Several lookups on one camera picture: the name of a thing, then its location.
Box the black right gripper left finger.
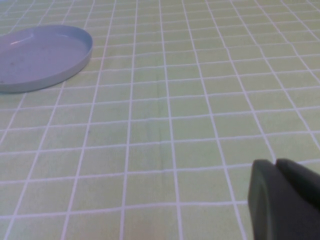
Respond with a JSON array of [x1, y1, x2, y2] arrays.
[[247, 159, 320, 240]]

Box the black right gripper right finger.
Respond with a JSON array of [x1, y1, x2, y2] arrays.
[[276, 159, 320, 210]]

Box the blue-grey round plate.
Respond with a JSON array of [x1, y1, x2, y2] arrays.
[[0, 24, 94, 95]]

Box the green checked tablecloth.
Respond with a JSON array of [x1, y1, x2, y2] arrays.
[[0, 0, 320, 240]]

